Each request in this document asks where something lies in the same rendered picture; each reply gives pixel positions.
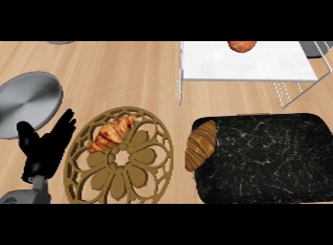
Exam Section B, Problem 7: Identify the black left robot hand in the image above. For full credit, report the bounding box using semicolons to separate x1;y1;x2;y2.
16;108;78;185

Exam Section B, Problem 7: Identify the brown striped squash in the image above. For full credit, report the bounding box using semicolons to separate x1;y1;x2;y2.
182;120;218;173

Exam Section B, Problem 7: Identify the black marble tray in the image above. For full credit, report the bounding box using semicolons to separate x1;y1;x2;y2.
190;112;333;205

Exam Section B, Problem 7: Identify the golden brown croissant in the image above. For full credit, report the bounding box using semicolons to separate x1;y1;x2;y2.
85;115;138;155

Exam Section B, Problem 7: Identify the round grey metal lid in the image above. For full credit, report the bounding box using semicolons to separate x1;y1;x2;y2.
0;71;64;140

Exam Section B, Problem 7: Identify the gold ornate round trivet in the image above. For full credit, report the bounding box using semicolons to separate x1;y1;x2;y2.
61;105;175;205

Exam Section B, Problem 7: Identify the grey round object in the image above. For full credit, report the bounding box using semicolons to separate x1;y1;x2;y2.
47;40;76;46

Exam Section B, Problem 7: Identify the reddish orange fruit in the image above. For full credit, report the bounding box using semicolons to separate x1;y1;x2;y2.
225;40;258;54

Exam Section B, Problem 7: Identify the dark grey object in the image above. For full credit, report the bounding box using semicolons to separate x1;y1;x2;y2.
299;40;333;59

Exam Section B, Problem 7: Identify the white wire tiered shelf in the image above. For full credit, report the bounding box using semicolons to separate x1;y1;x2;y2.
175;40;333;110

